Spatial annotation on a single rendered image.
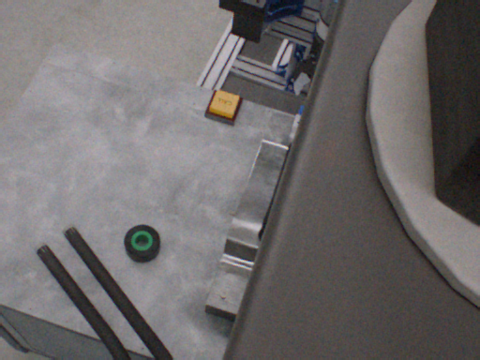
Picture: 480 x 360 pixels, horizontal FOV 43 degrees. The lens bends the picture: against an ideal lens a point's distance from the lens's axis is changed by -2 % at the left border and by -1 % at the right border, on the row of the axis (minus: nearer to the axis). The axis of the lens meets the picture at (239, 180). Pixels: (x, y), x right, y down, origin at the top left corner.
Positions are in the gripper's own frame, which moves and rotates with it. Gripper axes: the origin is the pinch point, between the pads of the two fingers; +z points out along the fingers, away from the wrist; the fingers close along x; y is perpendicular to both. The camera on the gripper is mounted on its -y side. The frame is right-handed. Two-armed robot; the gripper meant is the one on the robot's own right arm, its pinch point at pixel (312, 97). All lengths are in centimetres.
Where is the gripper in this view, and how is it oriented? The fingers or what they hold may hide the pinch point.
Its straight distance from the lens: 140.7
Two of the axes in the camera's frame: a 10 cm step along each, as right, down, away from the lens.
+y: 3.0, -8.3, 4.7
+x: -9.5, -3.0, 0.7
